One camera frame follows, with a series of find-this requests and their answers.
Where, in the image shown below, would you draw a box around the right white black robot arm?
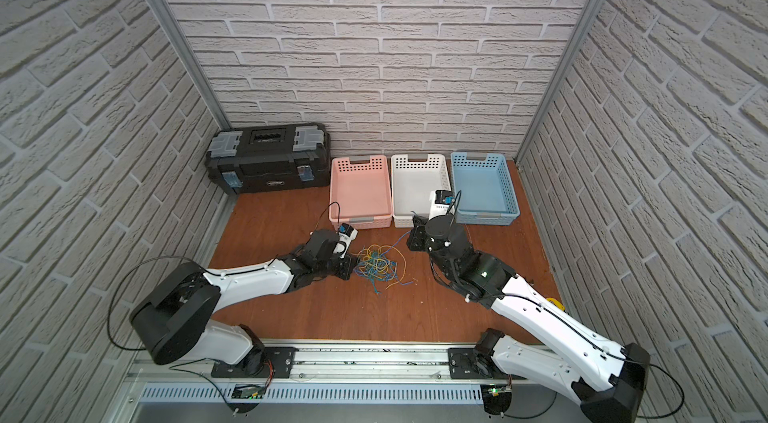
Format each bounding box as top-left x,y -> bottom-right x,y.
407,214 -> 650,422

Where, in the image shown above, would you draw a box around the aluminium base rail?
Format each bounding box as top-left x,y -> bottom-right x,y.
113,338 -> 625,406

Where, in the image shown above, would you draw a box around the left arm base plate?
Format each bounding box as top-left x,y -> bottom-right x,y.
211,346 -> 298,379

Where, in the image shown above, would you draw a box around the blue perforated basket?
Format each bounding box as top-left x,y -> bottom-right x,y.
451,152 -> 520,226

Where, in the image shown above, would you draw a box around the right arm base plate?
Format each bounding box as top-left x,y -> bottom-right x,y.
447,347 -> 510,380

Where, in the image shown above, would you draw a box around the black plastic toolbox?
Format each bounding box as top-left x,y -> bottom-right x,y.
205,122 -> 331,195

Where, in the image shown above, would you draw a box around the pink perforated basket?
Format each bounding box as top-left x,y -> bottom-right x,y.
329,155 -> 393,230

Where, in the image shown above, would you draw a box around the yellow blue small tool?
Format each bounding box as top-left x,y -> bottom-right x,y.
546,297 -> 566,312

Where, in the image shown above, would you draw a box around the tangled coloured wire pile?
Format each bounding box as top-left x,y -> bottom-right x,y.
350,230 -> 418,296

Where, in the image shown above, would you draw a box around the white perforated basket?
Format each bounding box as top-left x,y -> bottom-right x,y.
391,153 -> 451,228

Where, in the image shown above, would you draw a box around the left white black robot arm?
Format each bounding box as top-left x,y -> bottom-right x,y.
129,223 -> 358,378

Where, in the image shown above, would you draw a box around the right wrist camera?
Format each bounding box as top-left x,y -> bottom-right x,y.
429,189 -> 455,219

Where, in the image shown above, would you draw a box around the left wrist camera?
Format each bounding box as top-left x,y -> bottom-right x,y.
334,223 -> 358,258

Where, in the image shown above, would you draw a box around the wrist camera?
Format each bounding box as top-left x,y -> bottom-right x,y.
334,223 -> 358,258
429,189 -> 455,219

